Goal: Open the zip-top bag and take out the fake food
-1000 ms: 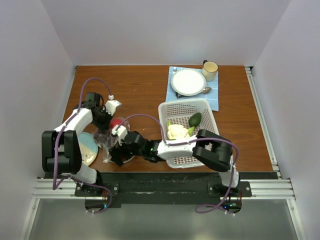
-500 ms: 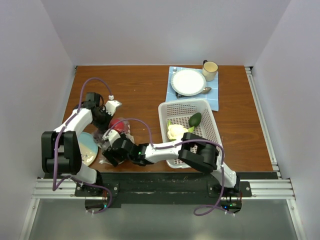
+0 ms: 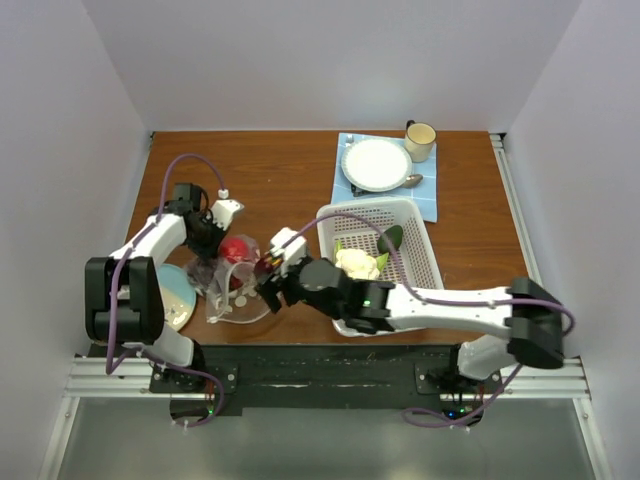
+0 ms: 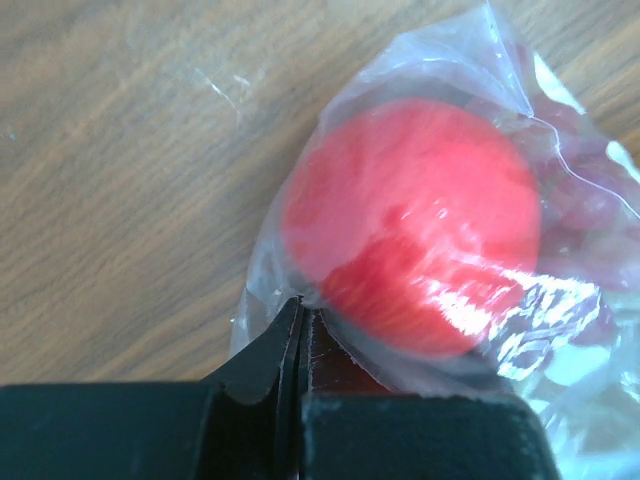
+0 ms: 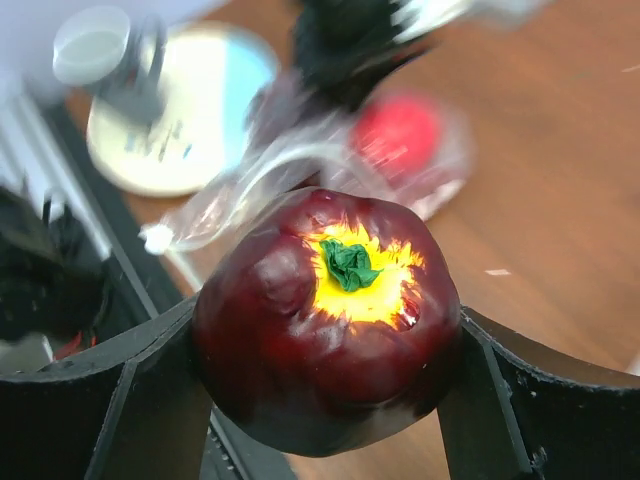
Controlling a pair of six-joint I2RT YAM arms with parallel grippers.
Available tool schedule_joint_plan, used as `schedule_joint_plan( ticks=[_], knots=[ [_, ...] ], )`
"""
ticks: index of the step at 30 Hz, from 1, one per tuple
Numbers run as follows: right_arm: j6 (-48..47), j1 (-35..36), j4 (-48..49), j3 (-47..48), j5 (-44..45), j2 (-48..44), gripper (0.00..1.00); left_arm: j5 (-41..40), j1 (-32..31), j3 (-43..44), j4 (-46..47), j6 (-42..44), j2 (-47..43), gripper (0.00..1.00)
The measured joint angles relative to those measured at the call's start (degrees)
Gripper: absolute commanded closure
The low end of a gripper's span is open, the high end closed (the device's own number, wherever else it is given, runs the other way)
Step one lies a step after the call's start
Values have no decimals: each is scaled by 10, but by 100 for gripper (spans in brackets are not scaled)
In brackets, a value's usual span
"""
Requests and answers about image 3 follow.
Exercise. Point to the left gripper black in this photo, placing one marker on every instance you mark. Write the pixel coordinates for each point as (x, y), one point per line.
(211, 250)

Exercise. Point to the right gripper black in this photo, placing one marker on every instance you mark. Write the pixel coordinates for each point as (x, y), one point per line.
(269, 288)

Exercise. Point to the clear zip top bag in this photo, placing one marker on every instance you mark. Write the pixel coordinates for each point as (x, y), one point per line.
(228, 289)

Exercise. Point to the fake white cauliflower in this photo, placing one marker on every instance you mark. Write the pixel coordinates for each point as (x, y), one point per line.
(358, 264)

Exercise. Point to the fake green pepper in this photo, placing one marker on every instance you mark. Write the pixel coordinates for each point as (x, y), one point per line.
(391, 237)

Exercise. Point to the fake dark red fruit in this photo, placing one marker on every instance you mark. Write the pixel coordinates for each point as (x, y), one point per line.
(264, 266)

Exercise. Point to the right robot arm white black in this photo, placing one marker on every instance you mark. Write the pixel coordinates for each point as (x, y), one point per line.
(371, 307)

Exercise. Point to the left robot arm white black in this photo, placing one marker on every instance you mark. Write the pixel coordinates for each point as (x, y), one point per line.
(124, 309)

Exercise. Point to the fake red apple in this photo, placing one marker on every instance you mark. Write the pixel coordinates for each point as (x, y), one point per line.
(234, 250)

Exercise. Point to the blue beige ceramic plate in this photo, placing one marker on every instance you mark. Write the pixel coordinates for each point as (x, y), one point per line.
(178, 296)

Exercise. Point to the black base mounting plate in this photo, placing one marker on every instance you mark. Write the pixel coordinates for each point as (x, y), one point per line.
(339, 376)

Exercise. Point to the white perforated plastic basket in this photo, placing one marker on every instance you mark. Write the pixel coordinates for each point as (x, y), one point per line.
(417, 260)

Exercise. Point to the white paper plate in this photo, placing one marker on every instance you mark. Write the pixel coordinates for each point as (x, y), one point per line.
(376, 165)

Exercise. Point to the metal spoon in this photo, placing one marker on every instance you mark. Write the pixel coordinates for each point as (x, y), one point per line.
(412, 181)

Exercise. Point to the cream enamel mug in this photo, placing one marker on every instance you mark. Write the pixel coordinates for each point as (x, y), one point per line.
(419, 140)

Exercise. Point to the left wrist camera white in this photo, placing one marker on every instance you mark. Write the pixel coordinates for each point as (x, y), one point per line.
(224, 211)

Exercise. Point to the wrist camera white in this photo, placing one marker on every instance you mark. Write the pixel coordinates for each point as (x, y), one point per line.
(288, 248)
(224, 211)

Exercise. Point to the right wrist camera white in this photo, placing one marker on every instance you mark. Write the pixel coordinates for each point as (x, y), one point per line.
(288, 248)

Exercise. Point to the aluminium frame rail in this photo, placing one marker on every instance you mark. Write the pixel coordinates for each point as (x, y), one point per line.
(134, 378)

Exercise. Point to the right side aluminium rail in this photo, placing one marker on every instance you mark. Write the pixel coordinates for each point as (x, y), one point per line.
(525, 240)

